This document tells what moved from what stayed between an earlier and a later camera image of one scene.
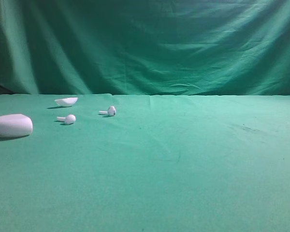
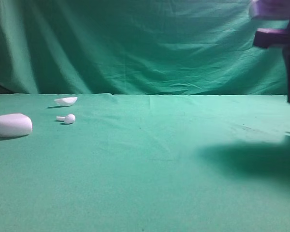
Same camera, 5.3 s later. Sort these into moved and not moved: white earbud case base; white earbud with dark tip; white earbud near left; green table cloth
Moved: white earbud with dark tip
Not moved: green table cloth; white earbud near left; white earbud case base
